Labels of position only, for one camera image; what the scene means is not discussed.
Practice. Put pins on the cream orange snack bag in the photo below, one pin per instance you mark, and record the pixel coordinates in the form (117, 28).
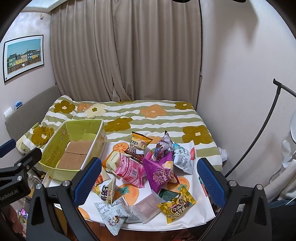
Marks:
(112, 162)

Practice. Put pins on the floral striped green quilt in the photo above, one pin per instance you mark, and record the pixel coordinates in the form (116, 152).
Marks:
(151, 118)

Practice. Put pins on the framed houses picture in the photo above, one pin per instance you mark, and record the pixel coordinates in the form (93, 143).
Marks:
(21, 55)

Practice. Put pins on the gold chocolate snack bag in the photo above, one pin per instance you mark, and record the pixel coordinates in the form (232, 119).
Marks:
(178, 206)

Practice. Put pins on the white persimmon print tablecloth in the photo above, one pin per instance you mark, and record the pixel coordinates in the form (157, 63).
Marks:
(197, 214)

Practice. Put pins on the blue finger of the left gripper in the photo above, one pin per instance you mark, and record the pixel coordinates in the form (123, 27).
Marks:
(7, 147)
(30, 159)

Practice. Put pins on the purple chip bag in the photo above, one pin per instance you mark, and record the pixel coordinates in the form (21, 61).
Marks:
(159, 173)

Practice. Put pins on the green cardboard box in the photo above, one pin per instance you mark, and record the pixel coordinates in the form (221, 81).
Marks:
(72, 147)

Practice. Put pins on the orange fries snack bag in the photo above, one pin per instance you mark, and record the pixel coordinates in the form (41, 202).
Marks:
(103, 176)

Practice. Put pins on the blue object on headboard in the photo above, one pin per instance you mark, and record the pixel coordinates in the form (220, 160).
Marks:
(18, 105)

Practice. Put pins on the grey purple snack bag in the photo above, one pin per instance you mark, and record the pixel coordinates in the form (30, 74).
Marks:
(164, 146)

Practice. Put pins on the beige curtain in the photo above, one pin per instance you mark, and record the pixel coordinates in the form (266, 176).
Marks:
(127, 50)

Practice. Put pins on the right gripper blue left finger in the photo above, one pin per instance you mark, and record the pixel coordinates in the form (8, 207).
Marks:
(43, 222)

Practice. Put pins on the black lamp stand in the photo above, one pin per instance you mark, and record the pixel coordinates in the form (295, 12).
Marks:
(279, 87)

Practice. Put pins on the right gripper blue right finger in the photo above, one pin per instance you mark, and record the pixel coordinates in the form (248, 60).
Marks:
(244, 213)

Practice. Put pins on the light blue white snack bag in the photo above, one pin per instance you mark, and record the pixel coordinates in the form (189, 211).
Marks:
(184, 158)

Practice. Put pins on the translucent pink packet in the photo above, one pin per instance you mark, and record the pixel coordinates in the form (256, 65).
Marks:
(147, 208)

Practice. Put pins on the white noodle snack bag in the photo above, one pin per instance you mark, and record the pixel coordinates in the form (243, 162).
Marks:
(107, 190)

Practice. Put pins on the pink snack bag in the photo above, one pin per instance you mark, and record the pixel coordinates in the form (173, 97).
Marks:
(131, 171)

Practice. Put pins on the dark green small packet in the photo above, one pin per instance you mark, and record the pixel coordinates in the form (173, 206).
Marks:
(167, 195)

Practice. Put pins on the grey white snack bag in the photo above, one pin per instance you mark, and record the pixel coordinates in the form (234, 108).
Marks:
(116, 214)

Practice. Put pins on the grey headboard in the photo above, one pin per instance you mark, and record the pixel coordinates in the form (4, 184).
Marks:
(31, 112)

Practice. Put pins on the orange yellow snack bag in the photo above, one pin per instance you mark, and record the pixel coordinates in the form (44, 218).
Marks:
(139, 141)

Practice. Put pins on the white wall switch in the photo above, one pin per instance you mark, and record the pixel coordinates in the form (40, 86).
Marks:
(8, 112)

